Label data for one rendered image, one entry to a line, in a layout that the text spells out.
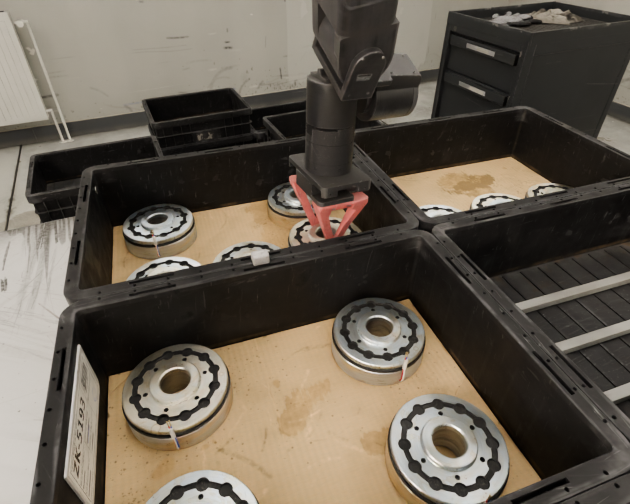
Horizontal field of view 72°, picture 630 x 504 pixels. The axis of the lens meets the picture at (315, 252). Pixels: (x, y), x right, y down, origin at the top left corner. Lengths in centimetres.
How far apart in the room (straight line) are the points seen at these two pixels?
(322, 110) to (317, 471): 36
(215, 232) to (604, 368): 54
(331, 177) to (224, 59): 301
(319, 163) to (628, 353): 42
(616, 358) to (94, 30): 319
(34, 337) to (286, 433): 49
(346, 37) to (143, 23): 298
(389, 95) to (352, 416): 34
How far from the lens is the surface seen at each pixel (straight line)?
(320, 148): 50
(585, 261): 74
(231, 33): 347
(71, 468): 39
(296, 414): 47
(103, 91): 343
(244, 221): 72
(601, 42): 212
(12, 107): 337
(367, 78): 45
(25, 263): 99
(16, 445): 70
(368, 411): 47
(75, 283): 51
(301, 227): 61
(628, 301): 70
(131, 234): 68
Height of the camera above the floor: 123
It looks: 38 degrees down
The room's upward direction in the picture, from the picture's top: straight up
